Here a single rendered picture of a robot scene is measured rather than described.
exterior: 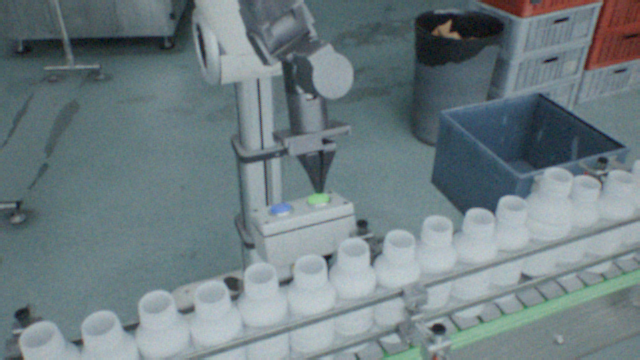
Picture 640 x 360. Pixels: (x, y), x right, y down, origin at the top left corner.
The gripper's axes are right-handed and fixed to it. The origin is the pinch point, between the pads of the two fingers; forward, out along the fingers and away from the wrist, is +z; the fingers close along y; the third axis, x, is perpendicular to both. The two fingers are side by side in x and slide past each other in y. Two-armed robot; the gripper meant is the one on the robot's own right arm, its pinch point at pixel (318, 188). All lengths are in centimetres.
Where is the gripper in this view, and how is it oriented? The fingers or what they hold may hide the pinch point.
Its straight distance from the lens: 84.7
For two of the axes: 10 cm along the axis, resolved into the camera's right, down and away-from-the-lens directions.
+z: 1.3, 9.5, 2.8
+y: 9.3, -2.2, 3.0
